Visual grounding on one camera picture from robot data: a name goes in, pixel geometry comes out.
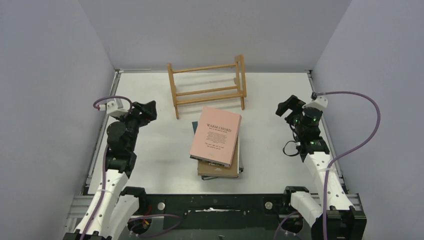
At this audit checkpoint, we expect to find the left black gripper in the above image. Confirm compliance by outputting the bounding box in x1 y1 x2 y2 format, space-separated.
114 101 156 152

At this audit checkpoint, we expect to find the teal Humor book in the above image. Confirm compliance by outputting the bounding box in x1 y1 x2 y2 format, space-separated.
192 121 218 181

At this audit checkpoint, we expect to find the pink Warm Chord book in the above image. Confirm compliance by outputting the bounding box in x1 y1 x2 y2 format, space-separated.
189 106 242 167

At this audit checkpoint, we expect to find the brown Decorate Furniture book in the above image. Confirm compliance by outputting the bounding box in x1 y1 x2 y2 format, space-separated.
197 141 239 178

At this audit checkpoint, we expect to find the grey white book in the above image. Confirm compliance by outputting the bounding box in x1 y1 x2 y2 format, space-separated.
237 137 244 175

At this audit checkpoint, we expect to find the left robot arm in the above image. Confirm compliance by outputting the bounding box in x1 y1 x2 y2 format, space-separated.
63 96 157 240

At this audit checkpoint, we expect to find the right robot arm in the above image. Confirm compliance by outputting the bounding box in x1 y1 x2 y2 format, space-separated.
275 95 367 240

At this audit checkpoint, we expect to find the wooden book rack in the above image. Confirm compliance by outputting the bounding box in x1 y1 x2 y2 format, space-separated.
167 54 247 119

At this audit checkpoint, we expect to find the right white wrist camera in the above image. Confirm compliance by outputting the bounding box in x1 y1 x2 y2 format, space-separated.
302 92 329 111

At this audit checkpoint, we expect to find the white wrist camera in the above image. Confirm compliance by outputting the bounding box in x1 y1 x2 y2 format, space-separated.
98 98 128 118
302 92 329 111

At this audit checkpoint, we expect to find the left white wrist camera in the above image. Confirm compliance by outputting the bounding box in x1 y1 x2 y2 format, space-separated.
98 98 128 118

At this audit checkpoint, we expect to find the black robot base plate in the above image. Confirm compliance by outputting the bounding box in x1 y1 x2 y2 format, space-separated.
119 194 311 240

